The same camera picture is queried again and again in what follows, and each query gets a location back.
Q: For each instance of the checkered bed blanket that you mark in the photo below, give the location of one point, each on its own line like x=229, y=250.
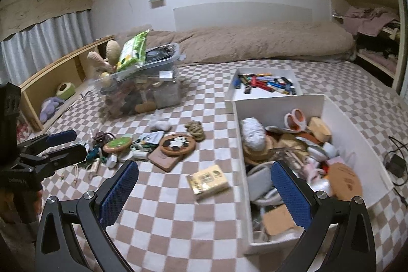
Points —
x=207, y=227

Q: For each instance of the grey pouch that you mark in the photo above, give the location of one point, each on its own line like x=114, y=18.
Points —
x=259, y=182

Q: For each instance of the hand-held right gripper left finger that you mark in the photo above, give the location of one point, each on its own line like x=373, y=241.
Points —
x=118, y=192

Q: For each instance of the grey curtain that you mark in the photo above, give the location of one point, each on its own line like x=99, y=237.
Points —
x=47, y=39

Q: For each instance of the shallow white tray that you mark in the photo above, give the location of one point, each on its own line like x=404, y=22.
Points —
x=234, y=93

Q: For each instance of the wooden bedside shelf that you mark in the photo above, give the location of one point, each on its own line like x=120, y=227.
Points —
x=63, y=58

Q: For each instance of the white fluffy ball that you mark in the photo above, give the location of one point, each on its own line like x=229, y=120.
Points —
x=253, y=133

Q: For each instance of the white charger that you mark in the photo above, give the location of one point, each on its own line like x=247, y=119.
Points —
x=138, y=154

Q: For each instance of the brown fluffy duvet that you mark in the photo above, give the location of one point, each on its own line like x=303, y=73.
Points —
x=255, y=42

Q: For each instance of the small wooden box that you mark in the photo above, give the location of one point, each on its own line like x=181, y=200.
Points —
x=318, y=130

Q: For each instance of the round cork lid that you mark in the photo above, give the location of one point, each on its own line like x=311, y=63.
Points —
x=346, y=179

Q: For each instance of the green snack packet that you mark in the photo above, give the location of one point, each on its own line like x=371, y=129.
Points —
x=132, y=50

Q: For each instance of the pile of colourful lighters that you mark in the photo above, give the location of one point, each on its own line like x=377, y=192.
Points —
x=264, y=84

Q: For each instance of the green round cushion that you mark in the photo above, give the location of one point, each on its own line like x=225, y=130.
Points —
x=65, y=90

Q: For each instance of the brown plush toy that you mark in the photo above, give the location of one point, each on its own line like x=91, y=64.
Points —
x=111, y=50

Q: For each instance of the clear plastic storage bin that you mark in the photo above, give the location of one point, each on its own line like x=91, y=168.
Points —
x=159, y=96

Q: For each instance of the grey fluffy lump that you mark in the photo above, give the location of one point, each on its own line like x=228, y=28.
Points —
x=159, y=125

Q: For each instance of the yellow tissue packet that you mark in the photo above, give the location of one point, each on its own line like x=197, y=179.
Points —
x=208, y=182

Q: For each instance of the large white cardboard box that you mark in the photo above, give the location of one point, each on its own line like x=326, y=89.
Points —
x=287, y=104

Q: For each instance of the round wooden panda coaster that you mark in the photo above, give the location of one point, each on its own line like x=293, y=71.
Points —
x=177, y=144

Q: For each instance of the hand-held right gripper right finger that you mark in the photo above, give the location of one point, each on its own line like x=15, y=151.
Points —
x=291, y=192

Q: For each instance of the brown wooden board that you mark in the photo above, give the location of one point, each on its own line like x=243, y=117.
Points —
x=162, y=162

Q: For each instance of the purple plush toy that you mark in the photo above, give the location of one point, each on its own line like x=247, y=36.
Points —
x=51, y=108

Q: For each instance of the green round wooden coaster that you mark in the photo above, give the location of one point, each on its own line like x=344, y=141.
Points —
x=118, y=144

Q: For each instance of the pink clothes pile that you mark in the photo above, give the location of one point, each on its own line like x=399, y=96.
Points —
x=366, y=18

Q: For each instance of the beige curtain valance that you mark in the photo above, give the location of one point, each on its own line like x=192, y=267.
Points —
x=41, y=4

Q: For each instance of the brown cardboard piece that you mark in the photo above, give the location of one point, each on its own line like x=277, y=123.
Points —
x=277, y=219

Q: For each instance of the black power adapter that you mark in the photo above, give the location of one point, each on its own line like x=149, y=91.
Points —
x=395, y=165

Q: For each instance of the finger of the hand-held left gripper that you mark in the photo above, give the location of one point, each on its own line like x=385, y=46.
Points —
x=60, y=138
x=67, y=155

